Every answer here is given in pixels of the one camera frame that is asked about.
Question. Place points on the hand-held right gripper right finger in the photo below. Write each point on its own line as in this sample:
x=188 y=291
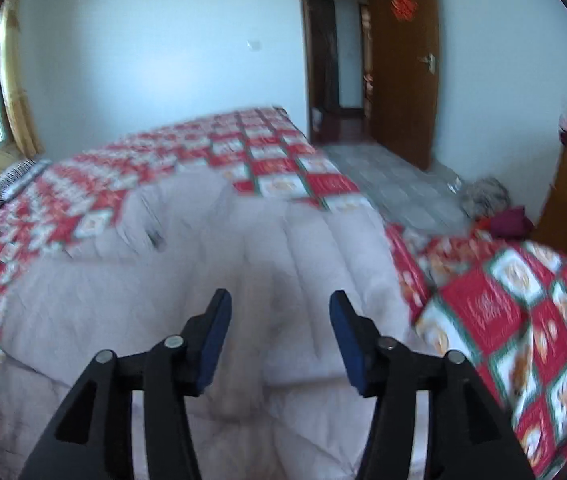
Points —
x=347 y=342

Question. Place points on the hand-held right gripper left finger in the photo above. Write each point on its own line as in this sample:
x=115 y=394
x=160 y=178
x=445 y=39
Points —
x=215 y=342

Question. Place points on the white quilted coat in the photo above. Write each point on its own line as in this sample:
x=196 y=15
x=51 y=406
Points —
x=263 y=240

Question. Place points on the red bear print blanket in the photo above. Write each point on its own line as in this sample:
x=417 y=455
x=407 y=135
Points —
x=483 y=310

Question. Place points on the grey cloth pile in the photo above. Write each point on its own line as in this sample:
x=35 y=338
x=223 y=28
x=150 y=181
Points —
x=486 y=195

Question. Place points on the dark red cloth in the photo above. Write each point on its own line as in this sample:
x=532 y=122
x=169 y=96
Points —
x=511 y=222

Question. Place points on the black white striped pillow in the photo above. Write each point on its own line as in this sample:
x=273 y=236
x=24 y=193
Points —
x=5 y=185

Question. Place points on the brown wooden door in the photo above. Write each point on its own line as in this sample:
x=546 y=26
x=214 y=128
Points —
x=403 y=85

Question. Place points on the yellow curtain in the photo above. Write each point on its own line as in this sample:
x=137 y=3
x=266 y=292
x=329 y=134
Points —
x=15 y=85

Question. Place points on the red paper door decoration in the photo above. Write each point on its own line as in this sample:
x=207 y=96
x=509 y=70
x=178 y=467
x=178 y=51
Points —
x=402 y=4

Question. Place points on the wooden door frame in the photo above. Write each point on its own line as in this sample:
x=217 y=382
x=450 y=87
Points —
x=304 y=60

